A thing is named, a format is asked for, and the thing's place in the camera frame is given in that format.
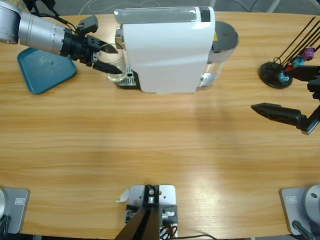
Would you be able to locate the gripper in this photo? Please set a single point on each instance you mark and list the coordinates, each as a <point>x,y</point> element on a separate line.
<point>77,48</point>
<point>315,87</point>

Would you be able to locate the clear glass cup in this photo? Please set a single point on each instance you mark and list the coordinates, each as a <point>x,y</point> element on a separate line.
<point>121,62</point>

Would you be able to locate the grey coffee machine lever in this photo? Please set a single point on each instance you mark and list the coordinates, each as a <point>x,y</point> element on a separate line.
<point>150,16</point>

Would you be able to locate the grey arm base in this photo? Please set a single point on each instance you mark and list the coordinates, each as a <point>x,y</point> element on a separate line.
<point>292,212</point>
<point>17,210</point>

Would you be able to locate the teal coffee capsule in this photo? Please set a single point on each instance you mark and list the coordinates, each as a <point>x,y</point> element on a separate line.
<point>283,78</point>
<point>298,62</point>

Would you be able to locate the red coffee capsule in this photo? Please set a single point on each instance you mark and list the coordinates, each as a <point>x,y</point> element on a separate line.
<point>288,68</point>

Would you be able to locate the purple coffee capsule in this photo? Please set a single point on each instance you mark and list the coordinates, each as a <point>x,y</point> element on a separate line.
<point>307,53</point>

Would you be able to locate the white capsule coffee machine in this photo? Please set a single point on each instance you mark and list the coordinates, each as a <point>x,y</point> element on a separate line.
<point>162,55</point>

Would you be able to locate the black capsule holder stand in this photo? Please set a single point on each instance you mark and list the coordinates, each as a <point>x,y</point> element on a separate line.
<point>268,72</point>

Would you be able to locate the teal square tray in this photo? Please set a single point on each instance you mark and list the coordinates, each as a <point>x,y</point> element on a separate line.
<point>45,75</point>

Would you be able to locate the black stand legs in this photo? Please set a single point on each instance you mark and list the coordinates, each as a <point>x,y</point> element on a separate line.
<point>51,5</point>

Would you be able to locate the clear water tank grey lid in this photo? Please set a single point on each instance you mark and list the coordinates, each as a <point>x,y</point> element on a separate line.
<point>225,35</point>

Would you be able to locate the white tape piece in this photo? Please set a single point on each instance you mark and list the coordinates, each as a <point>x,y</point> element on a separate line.
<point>123,196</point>

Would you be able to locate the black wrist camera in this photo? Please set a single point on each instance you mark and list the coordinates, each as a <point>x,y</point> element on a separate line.
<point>88,25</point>

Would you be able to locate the white mount block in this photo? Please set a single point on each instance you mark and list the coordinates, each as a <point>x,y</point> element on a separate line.
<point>166,197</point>

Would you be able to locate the black camera post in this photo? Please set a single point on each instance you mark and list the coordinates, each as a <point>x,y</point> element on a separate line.
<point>145,225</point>

